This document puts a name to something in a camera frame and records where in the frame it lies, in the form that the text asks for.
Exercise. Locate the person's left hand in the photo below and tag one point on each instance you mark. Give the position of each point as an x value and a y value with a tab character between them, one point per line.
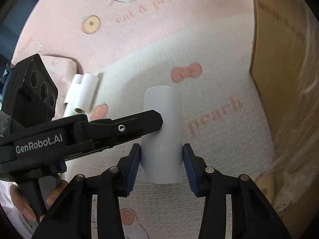
56	191

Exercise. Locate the white plastic cylinder cup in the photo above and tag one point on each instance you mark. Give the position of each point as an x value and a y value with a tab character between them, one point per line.
162	134

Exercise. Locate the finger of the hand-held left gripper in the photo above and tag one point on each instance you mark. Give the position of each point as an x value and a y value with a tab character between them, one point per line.
129	127

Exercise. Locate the brown cardboard box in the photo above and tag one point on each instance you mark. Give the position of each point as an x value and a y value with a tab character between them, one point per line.
279	62

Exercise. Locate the pink and white printed blanket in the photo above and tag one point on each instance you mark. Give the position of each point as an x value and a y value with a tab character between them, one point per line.
154	44

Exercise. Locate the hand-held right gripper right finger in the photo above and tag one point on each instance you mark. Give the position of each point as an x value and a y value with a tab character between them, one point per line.
191	171

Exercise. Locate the pink folded cloth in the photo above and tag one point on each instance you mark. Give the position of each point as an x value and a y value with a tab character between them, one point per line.
59	67

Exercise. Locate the white pipe fitting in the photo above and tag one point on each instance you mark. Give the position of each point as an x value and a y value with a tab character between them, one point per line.
86	93

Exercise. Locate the white paper tube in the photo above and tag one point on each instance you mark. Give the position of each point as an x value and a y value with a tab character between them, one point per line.
72	89

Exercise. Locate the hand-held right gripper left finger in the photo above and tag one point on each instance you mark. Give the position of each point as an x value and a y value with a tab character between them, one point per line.
132	170

